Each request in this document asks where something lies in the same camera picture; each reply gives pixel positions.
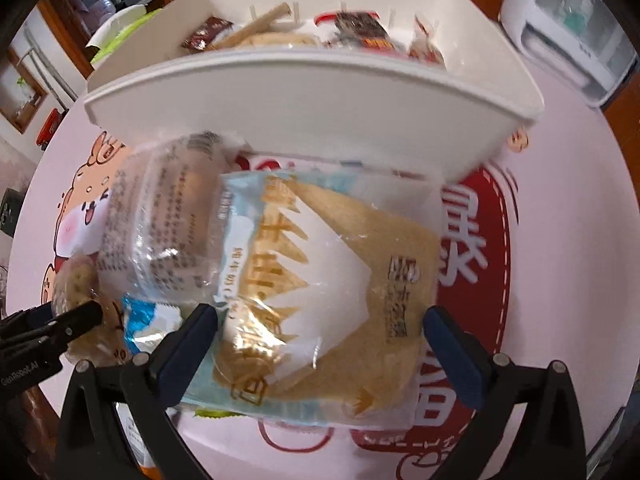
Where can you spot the white plastic bin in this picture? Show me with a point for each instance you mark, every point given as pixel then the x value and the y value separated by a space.
pixel 310 110

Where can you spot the red lidded bin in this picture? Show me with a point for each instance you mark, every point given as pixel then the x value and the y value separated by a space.
pixel 50 127

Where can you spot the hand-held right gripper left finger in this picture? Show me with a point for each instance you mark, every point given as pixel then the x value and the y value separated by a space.
pixel 195 340

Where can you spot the clear printed cake packet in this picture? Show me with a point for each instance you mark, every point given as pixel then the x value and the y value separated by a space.
pixel 150 220

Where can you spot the wooden framed picture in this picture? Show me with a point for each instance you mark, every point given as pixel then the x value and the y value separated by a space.
pixel 20 95

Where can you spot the green tissue box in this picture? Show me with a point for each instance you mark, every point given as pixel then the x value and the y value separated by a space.
pixel 125 27

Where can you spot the pink printed tablecloth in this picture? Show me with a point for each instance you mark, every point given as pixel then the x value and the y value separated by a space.
pixel 550 210

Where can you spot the small brown packet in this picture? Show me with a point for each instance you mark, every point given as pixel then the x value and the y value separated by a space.
pixel 207 35

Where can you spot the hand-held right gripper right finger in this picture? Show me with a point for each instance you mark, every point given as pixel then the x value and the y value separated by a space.
pixel 450 345

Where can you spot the oat biscuit packet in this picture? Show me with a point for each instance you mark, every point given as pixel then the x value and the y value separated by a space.
pixel 75 280
pixel 102 342

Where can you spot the white bottle sterilizer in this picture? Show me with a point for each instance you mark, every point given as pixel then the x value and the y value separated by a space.
pixel 550 35

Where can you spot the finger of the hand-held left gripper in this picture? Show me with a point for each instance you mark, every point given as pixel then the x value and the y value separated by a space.
pixel 80 320
pixel 30 320

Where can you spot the blue toast bread packet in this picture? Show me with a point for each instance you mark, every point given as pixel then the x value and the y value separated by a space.
pixel 350 280

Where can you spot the beige cracker packet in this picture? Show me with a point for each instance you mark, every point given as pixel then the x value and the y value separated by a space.
pixel 135 435

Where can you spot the small blue white packet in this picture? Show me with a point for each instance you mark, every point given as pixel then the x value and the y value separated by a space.
pixel 145 317

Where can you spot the green snack packet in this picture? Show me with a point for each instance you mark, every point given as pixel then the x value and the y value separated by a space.
pixel 215 413

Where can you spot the thin red packet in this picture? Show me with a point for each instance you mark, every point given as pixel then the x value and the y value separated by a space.
pixel 427 45

